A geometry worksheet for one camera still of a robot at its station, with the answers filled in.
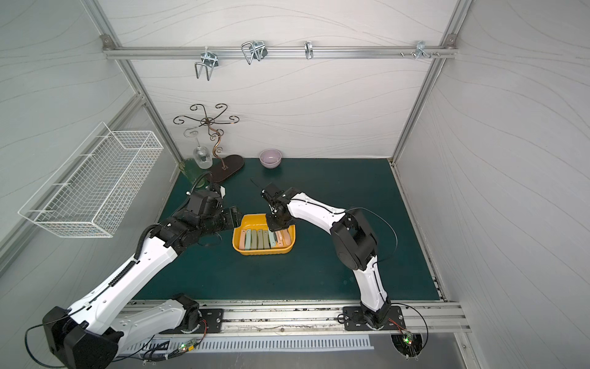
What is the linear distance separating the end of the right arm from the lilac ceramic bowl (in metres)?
0.40

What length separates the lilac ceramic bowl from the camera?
1.17 metres

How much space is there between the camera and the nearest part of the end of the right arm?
67cm
